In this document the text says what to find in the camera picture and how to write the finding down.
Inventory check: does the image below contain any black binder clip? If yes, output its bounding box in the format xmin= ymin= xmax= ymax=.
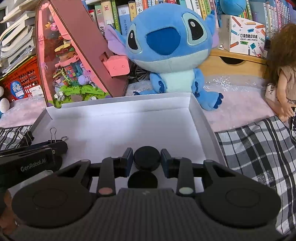
xmin=48 ymin=127 xmax=69 ymax=144

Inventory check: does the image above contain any black round cap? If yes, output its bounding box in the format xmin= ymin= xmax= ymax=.
xmin=127 ymin=171 xmax=158 ymax=189
xmin=133 ymin=146 xmax=161 ymax=172

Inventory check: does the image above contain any black clip on cloth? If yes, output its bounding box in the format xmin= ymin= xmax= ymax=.
xmin=19 ymin=131 xmax=34 ymax=147

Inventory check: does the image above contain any white cardboard box lid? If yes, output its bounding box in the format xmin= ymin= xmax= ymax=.
xmin=31 ymin=93 xmax=226 ymax=167

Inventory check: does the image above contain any Doraemon plush toy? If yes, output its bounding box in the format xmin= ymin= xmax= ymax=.
xmin=0 ymin=86 xmax=10 ymax=117

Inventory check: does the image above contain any red plastic crate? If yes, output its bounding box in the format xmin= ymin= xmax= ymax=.
xmin=1 ymin=56 xmax=44 ymax=102

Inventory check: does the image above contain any pink triangular diorama house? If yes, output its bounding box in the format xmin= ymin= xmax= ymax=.
xmin=36 ymin=1 xmax=130 ymax=108

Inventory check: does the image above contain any black white plaid cloth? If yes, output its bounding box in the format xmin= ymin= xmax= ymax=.
xmin=1 ymin=116 xmax=295 ymax=240

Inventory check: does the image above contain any stack of books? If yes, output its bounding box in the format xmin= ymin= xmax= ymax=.
xmin=1 ymin=1 xmax=38 ymax=75

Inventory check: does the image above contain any wooden drawer box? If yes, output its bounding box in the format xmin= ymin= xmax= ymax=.
xmin=199 ymin=49 xmax=266 ymax=78

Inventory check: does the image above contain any brown haired doll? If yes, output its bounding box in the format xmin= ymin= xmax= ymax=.
xmin=265 ymin=23 xmax=295 ymax=122

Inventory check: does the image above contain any Stitch plush toy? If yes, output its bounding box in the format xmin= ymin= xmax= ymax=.
xmin=105 ymin=3 xmax=224 ymax=112

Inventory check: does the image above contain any row of upright books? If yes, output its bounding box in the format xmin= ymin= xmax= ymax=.
xmin=85 ymin=1 xmax=295 ymax=44

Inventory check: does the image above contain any white label printer box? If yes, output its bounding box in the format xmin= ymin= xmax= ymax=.
xmin=219 ymin=15 xmax=266 ymax=58

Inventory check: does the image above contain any blue white plush toy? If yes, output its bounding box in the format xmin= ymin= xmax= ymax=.
xmin=220 ymin=0 xmax=246 ymax=16

